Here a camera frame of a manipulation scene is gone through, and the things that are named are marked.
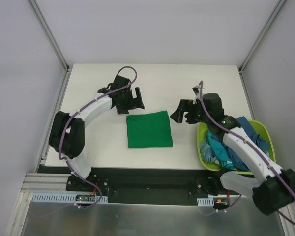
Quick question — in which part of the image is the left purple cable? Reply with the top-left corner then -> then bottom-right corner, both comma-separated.
30,66 -> 138,218

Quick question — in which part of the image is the aluminium frame post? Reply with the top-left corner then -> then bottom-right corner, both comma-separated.
27,0 -> 70,71
238,0 -> 288,73

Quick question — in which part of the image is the front aluminium rail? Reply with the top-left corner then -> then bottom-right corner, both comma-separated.
21,173 -> 69,193

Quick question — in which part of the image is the light blue t shirt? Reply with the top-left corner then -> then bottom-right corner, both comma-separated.
199,141 -> 219,164

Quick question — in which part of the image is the right aluminium frame post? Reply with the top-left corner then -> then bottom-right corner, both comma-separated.
238,0 -> 288,73

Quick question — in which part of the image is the purple cable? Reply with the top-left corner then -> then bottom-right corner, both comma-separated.
30,66 -> 138,218
198,80 -> 295,227

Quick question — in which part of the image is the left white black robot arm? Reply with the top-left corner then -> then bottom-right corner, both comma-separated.
49,75 -> 145,191

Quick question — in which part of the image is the green t shirt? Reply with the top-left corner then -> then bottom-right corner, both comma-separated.
126,111 -> 173,148

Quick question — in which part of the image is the lime green plastic basket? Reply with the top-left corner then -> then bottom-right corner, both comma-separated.
196,119 -> 278,176

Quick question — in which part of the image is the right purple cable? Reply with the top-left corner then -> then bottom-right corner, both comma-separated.
198,80 -> 295,227

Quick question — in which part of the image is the dark blue t shirt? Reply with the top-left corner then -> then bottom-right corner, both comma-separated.
224,117 -> 270,172

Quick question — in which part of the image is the left white cable duct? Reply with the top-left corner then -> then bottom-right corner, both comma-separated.
31,193 -> 108,204

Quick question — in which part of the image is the left aluminium frame post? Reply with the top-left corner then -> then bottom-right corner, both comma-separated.
27,0 -> 70,71

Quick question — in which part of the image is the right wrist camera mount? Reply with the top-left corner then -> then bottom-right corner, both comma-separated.
192,84 -> 203,100

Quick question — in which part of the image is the white cable duct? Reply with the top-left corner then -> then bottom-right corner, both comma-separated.
31,193 -> 108,204
197,197 -> 214,207

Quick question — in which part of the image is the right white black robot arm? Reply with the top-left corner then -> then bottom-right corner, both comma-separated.
170,93 -> 295,215

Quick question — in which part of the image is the right white cable duct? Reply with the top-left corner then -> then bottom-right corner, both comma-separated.
197,197 -> 214,207

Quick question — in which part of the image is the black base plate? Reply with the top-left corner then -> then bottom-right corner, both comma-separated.
36,164 -> 240,205

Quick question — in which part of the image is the teal t shirt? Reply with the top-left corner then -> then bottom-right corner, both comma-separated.
207,131 -> 235,170

